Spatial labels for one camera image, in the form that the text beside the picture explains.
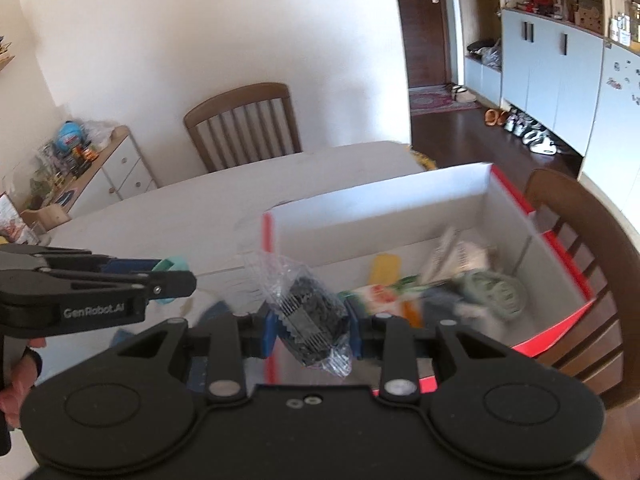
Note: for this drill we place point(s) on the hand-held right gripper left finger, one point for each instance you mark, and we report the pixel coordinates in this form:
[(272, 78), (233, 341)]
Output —
[(268, 335)]

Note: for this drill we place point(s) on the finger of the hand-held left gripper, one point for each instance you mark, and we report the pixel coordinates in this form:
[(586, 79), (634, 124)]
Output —
[(165, 284), (130, 266)]

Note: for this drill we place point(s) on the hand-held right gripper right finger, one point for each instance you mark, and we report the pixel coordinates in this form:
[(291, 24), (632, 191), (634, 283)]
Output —
[(356, 334)]

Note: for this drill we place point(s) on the orange and white packet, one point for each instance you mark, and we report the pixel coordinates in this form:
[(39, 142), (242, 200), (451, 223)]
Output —
[(385, 296)]

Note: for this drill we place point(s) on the clear bag of black pieces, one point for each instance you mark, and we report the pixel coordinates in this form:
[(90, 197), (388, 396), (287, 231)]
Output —
[(310, 305)]

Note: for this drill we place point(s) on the yellow plastic piece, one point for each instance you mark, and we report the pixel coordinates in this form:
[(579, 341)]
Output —
[(386, 270)]

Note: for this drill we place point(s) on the red shoe box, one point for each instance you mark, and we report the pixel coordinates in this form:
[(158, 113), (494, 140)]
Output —
[(380, 210)]

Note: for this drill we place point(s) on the person's left hand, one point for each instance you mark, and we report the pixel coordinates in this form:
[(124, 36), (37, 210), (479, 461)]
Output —
[(25, 375)]

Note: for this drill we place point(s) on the white sideboard with wooden top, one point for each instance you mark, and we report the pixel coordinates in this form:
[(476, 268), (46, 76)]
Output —
[(115, 170)]

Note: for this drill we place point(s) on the picture book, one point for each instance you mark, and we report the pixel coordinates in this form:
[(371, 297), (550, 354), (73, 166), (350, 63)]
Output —
[(12, 220)]

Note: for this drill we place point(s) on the clutter of bottles and toys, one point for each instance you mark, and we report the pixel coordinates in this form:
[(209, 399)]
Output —
[(70, 142)]

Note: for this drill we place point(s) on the wooden slat-back chair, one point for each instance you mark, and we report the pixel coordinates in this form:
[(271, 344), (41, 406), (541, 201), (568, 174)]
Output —
[(245, 125), (595, 240)]

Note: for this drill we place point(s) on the patterned rug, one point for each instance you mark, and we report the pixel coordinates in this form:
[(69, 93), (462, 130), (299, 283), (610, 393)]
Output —
[(435, 102)]

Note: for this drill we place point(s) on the pair of orange slippers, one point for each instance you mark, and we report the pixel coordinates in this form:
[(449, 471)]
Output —
[(494, 116)]

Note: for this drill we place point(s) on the pair of white slippers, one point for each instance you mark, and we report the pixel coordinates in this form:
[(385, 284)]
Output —
[(462, 94)]

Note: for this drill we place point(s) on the row of shoes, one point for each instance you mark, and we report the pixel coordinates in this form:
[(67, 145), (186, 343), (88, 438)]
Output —
[(530, 132)]

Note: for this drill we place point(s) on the low white bench cabinet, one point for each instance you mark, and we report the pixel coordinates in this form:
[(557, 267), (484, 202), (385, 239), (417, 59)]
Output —
[(482, 80)]

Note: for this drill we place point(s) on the bags on bench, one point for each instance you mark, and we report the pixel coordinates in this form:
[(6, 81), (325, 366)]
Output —
[(485, 54)]

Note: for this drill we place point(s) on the brown door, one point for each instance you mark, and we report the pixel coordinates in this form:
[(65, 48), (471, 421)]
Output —
[(422, 25)]

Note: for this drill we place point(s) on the white two-door cabinet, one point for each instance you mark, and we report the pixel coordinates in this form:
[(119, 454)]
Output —
[(550, 75)]

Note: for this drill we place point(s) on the white cabinet with stickers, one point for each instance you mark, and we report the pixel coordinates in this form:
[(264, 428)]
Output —
[(617, 125)]

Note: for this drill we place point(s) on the group of bottles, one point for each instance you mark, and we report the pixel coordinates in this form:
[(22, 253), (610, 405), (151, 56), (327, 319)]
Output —
[(625, 25)]

